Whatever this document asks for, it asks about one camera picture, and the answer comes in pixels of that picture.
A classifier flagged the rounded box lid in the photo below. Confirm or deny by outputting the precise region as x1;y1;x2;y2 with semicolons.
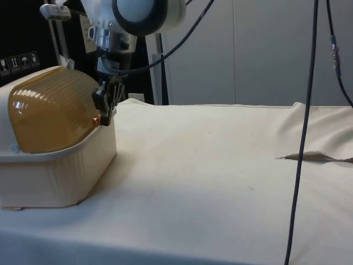
0;65;103;156

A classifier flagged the cream box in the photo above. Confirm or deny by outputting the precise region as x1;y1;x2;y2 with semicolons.
0;107;119;212

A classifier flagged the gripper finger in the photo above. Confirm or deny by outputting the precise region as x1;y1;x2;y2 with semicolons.
111;75;125;112
92;77;116;127

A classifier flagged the white metal frame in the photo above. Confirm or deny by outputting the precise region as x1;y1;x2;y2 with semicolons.
48;17;76;70

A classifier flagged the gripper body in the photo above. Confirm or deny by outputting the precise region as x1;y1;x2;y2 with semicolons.
96;51;136;77

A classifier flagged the black cabinet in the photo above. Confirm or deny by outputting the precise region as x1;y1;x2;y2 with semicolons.
0;0;156;106

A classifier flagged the black cable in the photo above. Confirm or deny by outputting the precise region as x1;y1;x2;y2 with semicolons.
284;0;319;265
326;0;353;108
99;0;216;76

